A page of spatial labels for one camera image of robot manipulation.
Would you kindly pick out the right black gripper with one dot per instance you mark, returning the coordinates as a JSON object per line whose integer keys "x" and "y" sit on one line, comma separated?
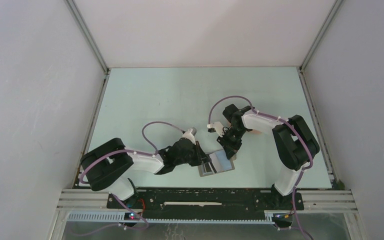
{"x": 230, "y": 149}

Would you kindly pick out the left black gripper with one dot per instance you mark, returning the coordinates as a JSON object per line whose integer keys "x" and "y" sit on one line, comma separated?
{"x": 201, "y": 157}

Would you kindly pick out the white credit card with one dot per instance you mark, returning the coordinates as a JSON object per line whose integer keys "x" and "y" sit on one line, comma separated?
{"x": 215, "y": 161}

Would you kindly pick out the black credit card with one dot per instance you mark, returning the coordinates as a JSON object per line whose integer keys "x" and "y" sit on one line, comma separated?
{"x": 207, "y": 169}

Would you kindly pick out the grey card holder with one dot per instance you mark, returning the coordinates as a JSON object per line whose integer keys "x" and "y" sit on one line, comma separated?
{"x": 227, "y": 164}

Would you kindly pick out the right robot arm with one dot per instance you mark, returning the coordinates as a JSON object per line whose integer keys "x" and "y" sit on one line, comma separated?
{"x": 295, "y": 143}

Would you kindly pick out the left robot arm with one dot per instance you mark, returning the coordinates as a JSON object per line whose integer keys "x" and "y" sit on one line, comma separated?
{"x": 104, "y": 167}

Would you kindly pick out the pink oval tray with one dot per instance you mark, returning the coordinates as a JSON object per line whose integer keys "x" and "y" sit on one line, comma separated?
{"x": 255, "y": 131}

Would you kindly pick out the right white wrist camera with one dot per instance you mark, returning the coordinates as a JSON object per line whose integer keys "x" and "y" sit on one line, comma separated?
{"x": 216, "y": 127}

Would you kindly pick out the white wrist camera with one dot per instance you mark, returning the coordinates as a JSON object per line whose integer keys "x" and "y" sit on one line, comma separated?
{"x": 216, "y": 127}
{"x": 190, "y": 135}

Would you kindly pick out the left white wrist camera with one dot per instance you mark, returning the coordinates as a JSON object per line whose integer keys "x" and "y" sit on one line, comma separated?
{"x": 190, "y": 135}

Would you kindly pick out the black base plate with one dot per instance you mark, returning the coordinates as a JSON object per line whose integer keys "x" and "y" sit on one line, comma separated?
{"x": 212, "y": 203}

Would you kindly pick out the aluminium frame rail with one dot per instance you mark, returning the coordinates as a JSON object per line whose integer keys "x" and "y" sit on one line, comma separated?
{"x": 314, "y": 201}

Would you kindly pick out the left corner frame post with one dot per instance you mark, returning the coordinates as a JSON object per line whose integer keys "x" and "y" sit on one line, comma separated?
{"x": 83, "y": 27}

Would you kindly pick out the corner frame post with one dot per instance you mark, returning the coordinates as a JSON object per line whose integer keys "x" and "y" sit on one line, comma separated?
{"x": 83, "y": 27}
{"x": 321, "y": 33}

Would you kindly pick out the right corner frame post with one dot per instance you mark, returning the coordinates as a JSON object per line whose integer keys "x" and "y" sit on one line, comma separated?
{"x": 321, "y": 33}

